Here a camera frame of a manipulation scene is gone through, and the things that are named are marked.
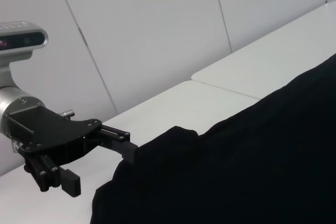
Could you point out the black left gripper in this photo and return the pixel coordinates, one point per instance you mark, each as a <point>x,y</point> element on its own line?
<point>52,134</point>

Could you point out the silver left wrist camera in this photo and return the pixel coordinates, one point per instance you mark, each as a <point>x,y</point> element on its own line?
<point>21,37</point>

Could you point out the black t-shirt with FREE print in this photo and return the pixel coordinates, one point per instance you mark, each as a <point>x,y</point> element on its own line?
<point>223,161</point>

